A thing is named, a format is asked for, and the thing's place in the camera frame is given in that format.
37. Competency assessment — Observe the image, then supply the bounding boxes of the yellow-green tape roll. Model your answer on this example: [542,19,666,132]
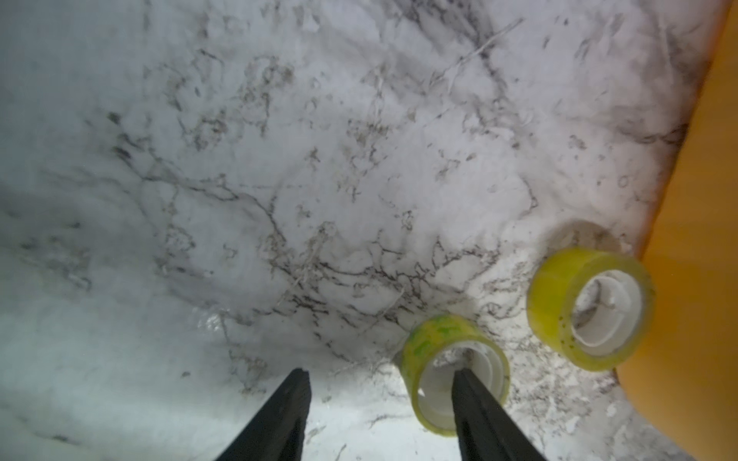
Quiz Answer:
[399,314,510,437]
[527,248,655,372]

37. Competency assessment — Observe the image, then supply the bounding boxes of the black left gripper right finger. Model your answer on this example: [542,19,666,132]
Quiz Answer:
[452,369,545,461]

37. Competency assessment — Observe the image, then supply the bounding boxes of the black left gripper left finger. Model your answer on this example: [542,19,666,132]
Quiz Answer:
[216,368,311,461]

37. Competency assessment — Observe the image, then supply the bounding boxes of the yellow plastic storage box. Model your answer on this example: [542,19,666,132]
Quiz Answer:
[617,7,737,460]

